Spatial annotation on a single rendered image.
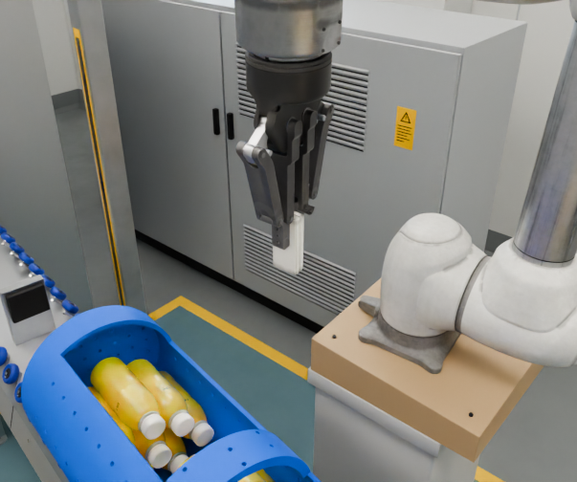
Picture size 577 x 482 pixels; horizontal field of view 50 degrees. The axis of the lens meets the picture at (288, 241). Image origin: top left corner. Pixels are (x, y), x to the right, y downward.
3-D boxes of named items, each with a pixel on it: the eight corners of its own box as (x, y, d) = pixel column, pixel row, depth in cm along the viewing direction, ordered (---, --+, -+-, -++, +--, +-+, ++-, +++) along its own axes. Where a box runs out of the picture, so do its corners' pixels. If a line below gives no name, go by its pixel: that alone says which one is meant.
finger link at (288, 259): (299, 217, 62) (296, 220, 62) (299, 272, 66) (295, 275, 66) (276, 208, 64) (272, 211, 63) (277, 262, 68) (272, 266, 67)
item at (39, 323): (52, 324, 158) (39, 273, 150) (58, 332, 156) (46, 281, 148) (12, 340, 153) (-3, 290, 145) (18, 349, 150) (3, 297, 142)
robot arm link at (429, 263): (401, 275, 137) (411, 190, 124) (480, 308, 128) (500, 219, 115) (364, 317, 126) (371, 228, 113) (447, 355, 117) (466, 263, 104)
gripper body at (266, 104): (297, 70, 49) (296, 174, 54) (351, 42, 54) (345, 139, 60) (223, 52, 52) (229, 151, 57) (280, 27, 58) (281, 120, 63)
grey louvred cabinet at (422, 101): (175, 200, 420) (150, -32, 345) (468, 333, 300) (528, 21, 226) (107, 230, 384) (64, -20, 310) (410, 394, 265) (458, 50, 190)
